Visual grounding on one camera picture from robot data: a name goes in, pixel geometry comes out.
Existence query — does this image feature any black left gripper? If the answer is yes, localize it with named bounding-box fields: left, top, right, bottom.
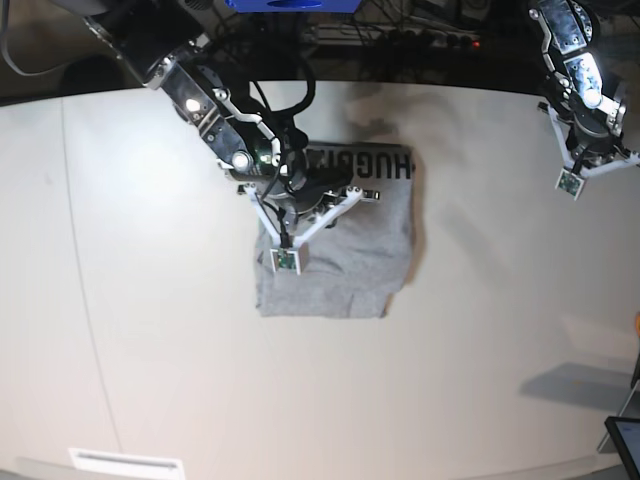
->
left=565, top=112, right=625, bottom=168

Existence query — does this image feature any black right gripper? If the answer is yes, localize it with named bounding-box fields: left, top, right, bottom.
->
left=264, top=164, right=350, bottom=230

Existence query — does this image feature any grey T-shirt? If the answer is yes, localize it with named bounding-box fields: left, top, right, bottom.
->
left=254, top=142, right=415, bottom=319

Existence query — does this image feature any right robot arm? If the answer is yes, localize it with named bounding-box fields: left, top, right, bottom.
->
left=58, top=1, right=359, bottom=227

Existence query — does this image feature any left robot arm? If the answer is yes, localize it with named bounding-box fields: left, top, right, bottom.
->
left=526, top=1, right=632, bottom=172

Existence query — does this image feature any black power strip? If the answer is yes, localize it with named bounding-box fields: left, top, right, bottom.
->
left=311, top=24, right=483, bottom=52

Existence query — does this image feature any black tablet with stand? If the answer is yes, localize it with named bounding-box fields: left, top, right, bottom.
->
left=597, top=360, right=639, bottom=480

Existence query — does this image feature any white label strip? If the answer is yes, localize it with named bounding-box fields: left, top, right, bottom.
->
left=68, top=447, right=184, bottom=471

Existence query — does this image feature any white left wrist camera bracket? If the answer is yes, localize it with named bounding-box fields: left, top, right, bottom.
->
left=538, top=102, right=639, bottom=200

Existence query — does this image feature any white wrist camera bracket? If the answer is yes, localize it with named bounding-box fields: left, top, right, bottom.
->
left=238, top=183, right=381, bottom=275
left=538, top=102, right=639, bottom=200

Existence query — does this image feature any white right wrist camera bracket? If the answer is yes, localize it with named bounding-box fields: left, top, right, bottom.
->
left=238, top=183, right=381, bottom=275

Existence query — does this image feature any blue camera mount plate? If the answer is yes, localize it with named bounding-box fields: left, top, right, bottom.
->
left=225, top=0, right=361, bottom=13

